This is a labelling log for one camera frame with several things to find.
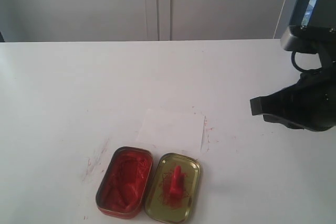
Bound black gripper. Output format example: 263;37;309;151
250;72;335;132

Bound red stamp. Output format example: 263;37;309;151
169;165;184;199

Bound red ink pad tin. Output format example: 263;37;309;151
96;146;153;219

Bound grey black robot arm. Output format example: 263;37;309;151
250;0;335;132

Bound white paper sheet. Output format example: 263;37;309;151
136;109;205;152

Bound gold tin lid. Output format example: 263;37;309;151
144;153;202;223

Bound white cabinet doors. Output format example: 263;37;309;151
1;0;296;42

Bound dark window frame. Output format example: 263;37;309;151
282;0;330;40

